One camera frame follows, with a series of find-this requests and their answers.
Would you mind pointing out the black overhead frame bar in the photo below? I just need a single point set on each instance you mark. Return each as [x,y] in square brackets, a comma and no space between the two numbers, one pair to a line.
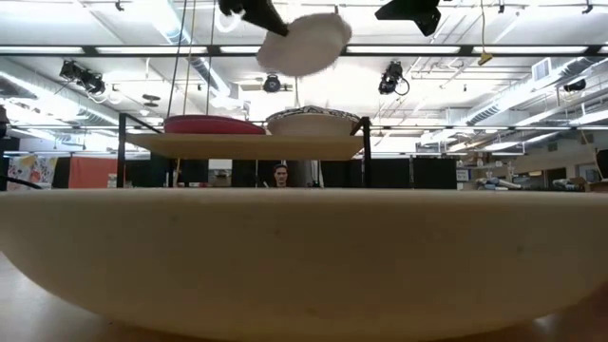
[214,50]

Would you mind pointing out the pink plastic plate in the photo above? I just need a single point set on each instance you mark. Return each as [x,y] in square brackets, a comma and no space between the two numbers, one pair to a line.
[214,126]

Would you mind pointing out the yellow hanging tag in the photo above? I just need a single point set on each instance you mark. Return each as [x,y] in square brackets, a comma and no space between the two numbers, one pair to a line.
[485,59]

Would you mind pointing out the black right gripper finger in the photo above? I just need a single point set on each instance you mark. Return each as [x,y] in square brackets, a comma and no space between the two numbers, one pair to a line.
[430,16]
[404,10]

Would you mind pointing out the beige plastic plate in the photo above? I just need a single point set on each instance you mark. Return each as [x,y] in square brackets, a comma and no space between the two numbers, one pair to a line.
[304,261]

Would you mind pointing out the person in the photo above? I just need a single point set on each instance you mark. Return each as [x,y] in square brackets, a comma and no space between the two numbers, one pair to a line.
[280,176]

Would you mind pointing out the orange partition panel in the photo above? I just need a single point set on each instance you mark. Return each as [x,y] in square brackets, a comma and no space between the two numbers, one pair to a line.
[92,172]

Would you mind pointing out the floral patterned cloth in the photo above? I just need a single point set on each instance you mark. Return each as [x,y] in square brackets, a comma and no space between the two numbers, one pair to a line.
[31,172]

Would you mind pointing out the black partition panels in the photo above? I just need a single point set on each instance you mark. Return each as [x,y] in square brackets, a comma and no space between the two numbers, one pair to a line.
[427,173]

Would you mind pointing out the blue patterned paper plate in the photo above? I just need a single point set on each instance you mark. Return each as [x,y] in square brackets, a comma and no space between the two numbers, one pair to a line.
[309,127]
[304,45]
[311,110]

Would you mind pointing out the black ceiling camera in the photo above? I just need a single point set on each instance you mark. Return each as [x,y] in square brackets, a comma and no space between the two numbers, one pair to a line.
[392,78]
[575,85]
[271,83]
[83,78]

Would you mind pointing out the wooden shelf with black legs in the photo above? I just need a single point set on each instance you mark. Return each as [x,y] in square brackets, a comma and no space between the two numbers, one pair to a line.
[237,147]

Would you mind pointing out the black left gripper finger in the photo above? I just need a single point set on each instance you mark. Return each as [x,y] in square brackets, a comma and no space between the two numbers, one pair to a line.
[266,16]

